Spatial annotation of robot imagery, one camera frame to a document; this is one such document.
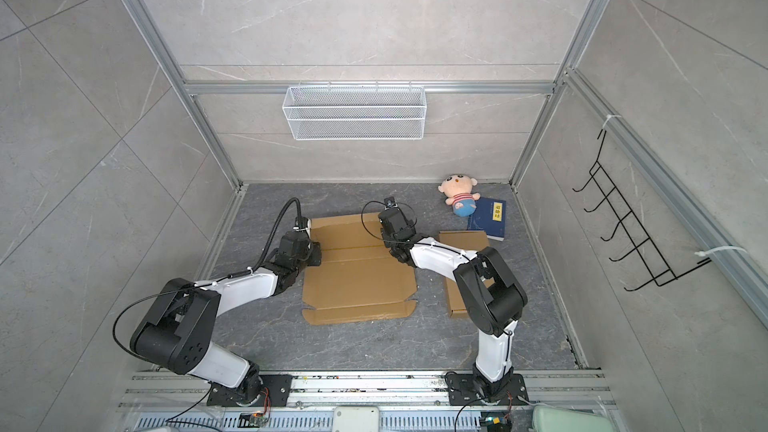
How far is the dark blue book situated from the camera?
106 cm

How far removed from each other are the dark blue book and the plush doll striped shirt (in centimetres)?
2

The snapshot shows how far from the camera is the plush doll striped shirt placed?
3.54 feet
